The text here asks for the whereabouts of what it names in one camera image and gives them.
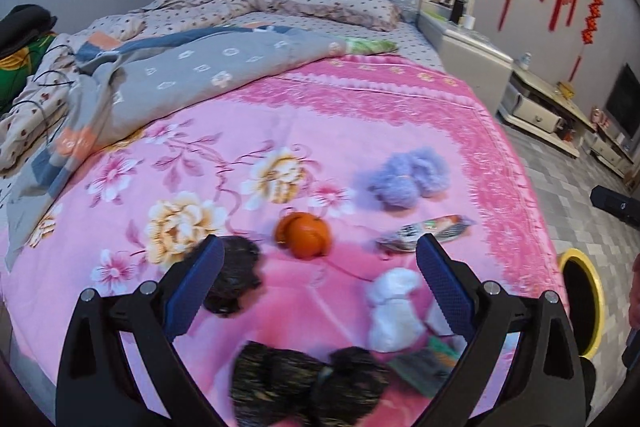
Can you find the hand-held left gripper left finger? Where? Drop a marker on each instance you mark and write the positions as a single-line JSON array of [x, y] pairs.
[[195, 292]]

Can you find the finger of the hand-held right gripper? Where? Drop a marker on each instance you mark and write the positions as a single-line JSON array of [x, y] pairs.
[[612, 203]]

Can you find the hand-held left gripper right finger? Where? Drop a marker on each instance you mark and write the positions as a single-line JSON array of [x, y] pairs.
[[445, 287]]

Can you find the black fuzzy cloth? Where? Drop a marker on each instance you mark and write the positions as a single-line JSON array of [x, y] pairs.
[[235, 272]]

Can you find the white tissue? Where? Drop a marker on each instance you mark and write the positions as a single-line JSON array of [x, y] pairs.
[[395, 317]]

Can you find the silver snack wrapper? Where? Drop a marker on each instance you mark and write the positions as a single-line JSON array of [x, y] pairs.
[[442, 227]]

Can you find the green foil wrapper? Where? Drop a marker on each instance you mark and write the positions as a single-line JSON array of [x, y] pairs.
[[425, 369]]

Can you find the yellow-rimmed black trash bin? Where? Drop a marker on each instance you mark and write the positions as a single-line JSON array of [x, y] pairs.
[[596, 292]]

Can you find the lilac fluffy cloth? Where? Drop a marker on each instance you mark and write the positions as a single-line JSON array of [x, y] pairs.
[[407, 179]]

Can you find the orange tangerine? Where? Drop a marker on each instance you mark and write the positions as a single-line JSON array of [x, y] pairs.
[[302, 237]]

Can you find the dark speckled knit cloth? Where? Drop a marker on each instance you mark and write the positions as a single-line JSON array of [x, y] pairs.
[[295, 382]]

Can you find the cream side cabinet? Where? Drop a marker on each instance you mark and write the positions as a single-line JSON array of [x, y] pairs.
[[612, 152]]

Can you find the black television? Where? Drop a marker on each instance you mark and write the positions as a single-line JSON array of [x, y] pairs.
[[625, 99]]

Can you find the cream TV cabinet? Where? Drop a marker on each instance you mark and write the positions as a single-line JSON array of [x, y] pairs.
[[540, 107]]

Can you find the yellow toy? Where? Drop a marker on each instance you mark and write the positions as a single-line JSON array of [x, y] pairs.
[[565, 89]]

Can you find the clear plastic bottle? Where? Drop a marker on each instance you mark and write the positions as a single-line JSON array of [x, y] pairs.
[[525, 60]]

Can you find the white nightstand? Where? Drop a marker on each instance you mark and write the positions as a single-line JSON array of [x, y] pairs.
[[470, 57]]

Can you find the grey flowered quilt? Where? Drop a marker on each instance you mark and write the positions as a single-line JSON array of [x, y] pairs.
[[200, 67]]

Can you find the white cup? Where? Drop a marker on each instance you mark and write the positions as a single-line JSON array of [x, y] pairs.
[[468, 20]]

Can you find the dotted bed sheet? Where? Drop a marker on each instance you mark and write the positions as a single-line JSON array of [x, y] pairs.
[[415, 42]]

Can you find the black bottle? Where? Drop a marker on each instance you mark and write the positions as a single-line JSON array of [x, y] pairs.
[[457, 9]]

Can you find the green patterned cloth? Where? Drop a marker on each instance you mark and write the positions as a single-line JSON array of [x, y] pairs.
[[372, 45]]

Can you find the beige polka-dot duvet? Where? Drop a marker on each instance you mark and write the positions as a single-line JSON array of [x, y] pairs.
[[210, 4]]

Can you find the green printed cloth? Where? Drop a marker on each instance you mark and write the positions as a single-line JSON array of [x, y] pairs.
[[20, 62]]

